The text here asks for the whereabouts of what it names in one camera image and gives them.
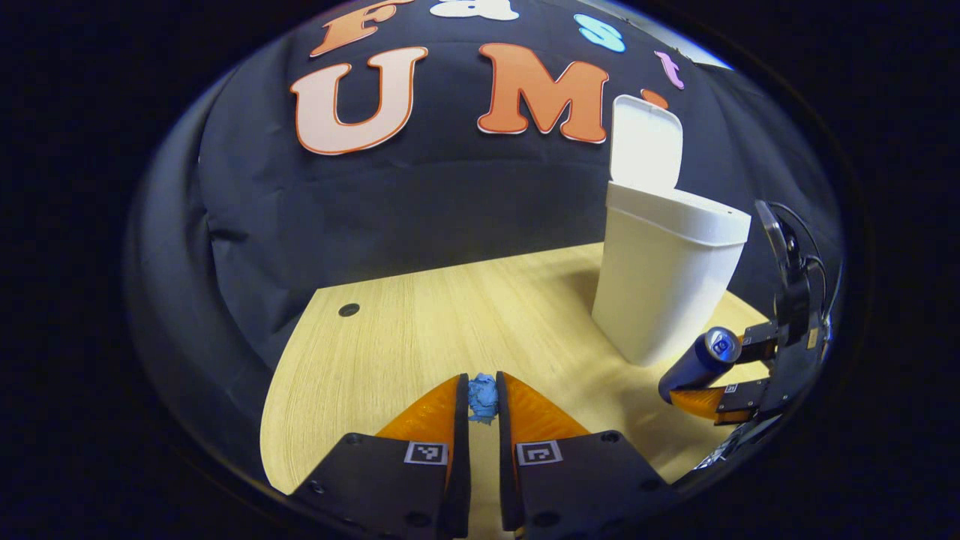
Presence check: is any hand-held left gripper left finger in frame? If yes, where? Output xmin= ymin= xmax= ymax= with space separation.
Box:
xmin=289 ymin=373 xmax=472 ymax=540

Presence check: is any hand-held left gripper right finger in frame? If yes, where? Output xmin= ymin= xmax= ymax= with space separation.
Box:
xmin=495 ymin=371 xmax=680 ymax=540

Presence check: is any blue paper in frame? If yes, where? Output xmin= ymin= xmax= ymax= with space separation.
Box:
xmin=468 ymin=373 xmax=500 ymax=426

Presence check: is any blue pop can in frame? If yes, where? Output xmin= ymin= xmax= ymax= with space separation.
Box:
xmin=658 ymin=326 xmax=743 ymax=404

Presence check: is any white desktop garbage bin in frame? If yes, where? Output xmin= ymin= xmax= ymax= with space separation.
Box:
xmin=591 ymin=94 xmax=752 ymax=367

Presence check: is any black backdrop cloth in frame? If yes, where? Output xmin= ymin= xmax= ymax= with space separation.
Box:
xmin=126 ymin=0 xmax=845 ymax=481

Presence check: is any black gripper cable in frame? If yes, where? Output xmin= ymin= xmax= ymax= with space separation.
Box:
xmin=769 ymin=201 xmax=832 ymax=316

